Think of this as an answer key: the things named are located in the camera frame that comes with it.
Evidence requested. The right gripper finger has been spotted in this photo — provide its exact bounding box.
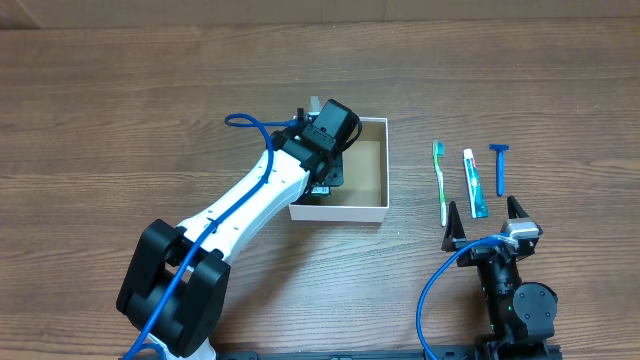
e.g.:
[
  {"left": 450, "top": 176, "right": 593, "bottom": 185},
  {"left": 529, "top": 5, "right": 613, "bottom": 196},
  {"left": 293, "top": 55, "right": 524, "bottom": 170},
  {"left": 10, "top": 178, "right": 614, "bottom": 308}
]
[
  {"left": 507, "top": 195, "right": 529, "bottom": 219},
  {"left": 442, "top": 201, "right": 467, "bottom": 251}
]

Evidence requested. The clear spray bottle green liquid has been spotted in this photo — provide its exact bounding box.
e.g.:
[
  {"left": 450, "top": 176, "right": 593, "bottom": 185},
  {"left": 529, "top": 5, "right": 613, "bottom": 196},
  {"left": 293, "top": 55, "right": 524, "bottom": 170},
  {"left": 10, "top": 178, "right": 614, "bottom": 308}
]
[{"left": 308, "top": 96, "right": 323, "bottom": 117}]

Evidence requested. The white teal toothpaste tube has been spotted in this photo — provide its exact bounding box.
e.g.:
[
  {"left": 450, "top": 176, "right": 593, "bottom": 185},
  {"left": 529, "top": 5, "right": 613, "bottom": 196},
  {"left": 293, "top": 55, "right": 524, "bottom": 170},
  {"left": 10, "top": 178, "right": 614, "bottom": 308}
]
[{"left": 463, "top": 148, "right": 489, "bottom": 219}]

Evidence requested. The blue disposable razor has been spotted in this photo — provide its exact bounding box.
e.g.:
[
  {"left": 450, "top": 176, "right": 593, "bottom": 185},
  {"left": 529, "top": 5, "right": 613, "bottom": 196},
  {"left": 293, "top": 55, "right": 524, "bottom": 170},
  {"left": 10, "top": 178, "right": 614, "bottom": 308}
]
[{"left": 489, "top": 144, "right": 509, "bottom": 196}]

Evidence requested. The green white toothbrush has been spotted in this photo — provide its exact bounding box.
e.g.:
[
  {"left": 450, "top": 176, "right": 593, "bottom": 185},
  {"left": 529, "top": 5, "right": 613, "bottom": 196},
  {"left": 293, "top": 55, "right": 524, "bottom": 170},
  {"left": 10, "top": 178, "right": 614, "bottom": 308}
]
[{"left": 432, "top": 140, "right": 447, "bottom": 227}]

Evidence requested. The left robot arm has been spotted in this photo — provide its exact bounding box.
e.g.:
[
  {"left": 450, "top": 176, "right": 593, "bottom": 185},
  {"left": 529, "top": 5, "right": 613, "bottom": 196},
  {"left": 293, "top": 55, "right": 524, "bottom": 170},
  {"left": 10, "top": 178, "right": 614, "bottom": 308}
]
[{"left": 116, "top": 99, "right": 363, "bottom": 359}]

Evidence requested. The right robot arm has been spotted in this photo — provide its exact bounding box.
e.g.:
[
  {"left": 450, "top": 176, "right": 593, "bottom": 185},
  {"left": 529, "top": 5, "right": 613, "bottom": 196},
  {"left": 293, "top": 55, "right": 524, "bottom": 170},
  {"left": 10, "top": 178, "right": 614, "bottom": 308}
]
[{"left": 442, "top": 196, "right": 562, "bottom": 360}]

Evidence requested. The white cardboard box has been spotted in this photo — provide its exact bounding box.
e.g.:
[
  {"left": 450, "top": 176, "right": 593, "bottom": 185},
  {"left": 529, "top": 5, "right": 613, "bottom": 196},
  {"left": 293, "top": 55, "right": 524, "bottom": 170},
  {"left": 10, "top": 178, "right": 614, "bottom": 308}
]
[{"left": 289, "top": 117, "right": 390, "bottom": 223}]

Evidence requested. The right blue cable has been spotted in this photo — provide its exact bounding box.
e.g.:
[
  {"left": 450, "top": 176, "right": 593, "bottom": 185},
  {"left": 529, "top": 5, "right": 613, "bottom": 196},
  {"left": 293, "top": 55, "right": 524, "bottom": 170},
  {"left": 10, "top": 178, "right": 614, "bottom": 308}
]
[{"left": 415, "top": 235, "right": 506, "bottom": 360}]

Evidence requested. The blue cable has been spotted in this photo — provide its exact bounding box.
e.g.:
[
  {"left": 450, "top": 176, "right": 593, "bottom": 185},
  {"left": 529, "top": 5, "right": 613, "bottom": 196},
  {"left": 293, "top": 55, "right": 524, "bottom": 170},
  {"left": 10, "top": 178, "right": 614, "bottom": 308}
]
[
  {"left": 415, "top": 235, "right": 506, "bottom": 360},
  {"left": 122, "top": 113, "right": 301, "bottom": 360}
]

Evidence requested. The left blue cable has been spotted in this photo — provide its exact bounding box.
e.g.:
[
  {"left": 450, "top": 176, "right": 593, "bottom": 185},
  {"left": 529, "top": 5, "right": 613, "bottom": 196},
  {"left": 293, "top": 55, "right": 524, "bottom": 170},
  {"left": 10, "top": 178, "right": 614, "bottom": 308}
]
[{"left": 122, "top": 113, "right": 301, "bottom": 360}]

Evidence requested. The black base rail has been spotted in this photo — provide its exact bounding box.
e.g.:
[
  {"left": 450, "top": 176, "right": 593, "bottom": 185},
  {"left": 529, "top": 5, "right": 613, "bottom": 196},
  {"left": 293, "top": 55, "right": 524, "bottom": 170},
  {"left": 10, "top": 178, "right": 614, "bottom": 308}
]
[{"left": 119, "top": 344, "right": 564, "bottom": 360}]

